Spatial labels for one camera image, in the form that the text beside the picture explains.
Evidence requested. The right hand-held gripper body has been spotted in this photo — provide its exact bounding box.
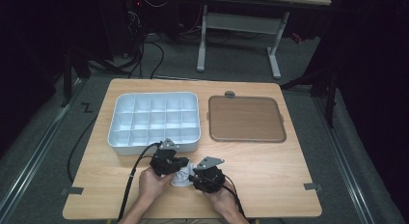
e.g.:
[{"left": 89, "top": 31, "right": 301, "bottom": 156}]
[{"left": 192, "top": 155, "right": 226, "bottom": 195}]

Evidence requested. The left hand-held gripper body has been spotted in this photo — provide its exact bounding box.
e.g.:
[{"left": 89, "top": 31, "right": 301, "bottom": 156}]
[{"left": 149, "top": 137, "right": 181, "bottom": 178}]

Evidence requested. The white sock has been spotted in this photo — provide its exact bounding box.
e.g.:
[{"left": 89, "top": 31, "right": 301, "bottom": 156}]
[{"left": 170, "top": 161, "right": 198, "bottom": 188}]

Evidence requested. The white compartment box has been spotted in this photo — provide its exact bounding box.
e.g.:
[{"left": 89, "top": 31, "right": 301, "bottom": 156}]
[{"left": 106, "top": 91, "right": 202, "bottom": 156}]

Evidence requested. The person's left hand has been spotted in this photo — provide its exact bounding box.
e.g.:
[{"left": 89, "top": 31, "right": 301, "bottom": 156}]
[{"left": 138, "top": 165, "right": 176, "bottom": 202}]

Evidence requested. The person's right hand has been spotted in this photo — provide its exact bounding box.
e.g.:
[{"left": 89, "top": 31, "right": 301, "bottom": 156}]
[{"left": 202, "top": 181, "right": 239, "bottom": 216}]

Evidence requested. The brown tray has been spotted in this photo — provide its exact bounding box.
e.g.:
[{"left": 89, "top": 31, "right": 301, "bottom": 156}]
[{"left": 207, "top": 95, "right": 287, "bottom": 144}]

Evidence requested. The black tape floor mark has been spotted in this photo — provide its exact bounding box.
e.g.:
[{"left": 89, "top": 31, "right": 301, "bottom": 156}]
[{"left": 80, "top": 101, "right": 95, "bottom": 114}]

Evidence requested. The grey tape piece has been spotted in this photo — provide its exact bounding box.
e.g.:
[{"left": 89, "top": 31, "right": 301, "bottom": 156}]
[
  {"left": 303, "top": 182, "right": 323, "bottom": 192},
  {"left": 60, "top": 186, "right": 85, "bottom": 196}
]

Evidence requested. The black metal stand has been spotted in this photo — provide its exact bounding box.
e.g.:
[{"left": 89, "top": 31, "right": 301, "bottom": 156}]
[
  {"left": 279, "top": 64, "right": 340, "bottom": 129},
  {"left": 60, "top": 44, "right": 92, "bottom": 108}
]

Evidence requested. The white-legged desk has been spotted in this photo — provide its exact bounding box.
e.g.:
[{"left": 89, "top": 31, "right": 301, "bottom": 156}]
[{"left": 196, "top": 0, "right": 332, "bottom": 80}]

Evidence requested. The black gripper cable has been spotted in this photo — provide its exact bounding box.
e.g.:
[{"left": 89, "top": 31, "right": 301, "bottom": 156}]
[
  {"left": 117, "top": 141, "right": 163, "bottom": 222},
  {"left": 223, "top": 173, "right": 249, "bottom": 222}
]

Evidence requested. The black floor cable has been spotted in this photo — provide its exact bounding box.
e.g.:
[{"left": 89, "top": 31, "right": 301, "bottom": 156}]
[{"left": 67, "top": 115, "right": 98, "bottom": 183}]

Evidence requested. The tangle of black cables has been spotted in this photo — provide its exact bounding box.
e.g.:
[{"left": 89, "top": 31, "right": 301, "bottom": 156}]
[{"left": 123, "top": 0, "right": 166, "bottom": 80}]

